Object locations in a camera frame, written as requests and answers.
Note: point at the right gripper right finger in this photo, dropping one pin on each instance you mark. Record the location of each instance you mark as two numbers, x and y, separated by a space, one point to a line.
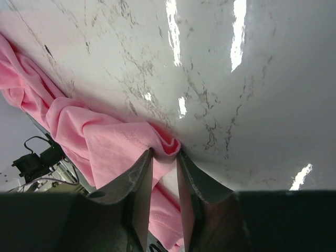
216 218

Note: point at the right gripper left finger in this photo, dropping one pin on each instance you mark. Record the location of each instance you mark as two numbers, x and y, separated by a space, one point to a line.
113 218

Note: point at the pink t shirt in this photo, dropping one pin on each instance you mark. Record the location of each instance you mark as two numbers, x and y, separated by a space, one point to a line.
102 147

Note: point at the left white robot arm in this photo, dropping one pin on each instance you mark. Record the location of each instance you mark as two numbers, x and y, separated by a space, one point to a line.
34 167

